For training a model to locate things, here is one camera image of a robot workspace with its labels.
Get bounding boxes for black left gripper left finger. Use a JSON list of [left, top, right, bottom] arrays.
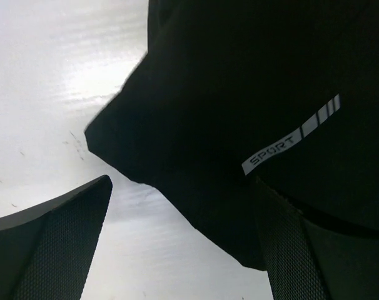
[[0, 175, 112, 300]]

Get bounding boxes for black sport shorts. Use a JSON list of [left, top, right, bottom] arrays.
[[85, 1, 379, 270]]

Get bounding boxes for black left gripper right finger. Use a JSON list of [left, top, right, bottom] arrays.
[[253, 178, 379, 299]]

